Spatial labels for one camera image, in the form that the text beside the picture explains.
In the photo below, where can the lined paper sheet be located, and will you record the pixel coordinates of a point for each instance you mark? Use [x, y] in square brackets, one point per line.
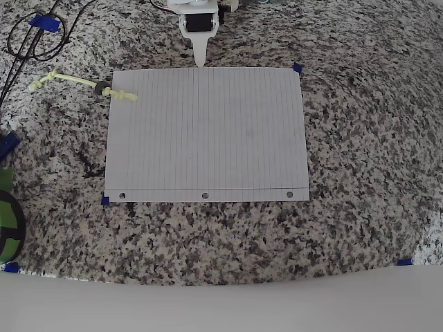
[207, 138]

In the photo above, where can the green black tape roll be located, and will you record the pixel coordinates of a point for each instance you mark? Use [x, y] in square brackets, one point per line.
[7, 221]

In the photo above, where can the green tape piece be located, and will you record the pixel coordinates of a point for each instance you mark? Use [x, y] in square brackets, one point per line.
[5, 178]

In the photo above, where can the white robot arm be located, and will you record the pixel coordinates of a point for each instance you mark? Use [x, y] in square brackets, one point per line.
[230, 4]

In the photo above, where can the blue tape piece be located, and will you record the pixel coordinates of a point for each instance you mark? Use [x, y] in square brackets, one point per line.
[298, 68]
[105, 200]
[45, 23]
[405, 262]
[11, 267]
[7, 145]

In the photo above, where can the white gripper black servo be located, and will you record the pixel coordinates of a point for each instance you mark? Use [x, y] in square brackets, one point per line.
[198, 23]

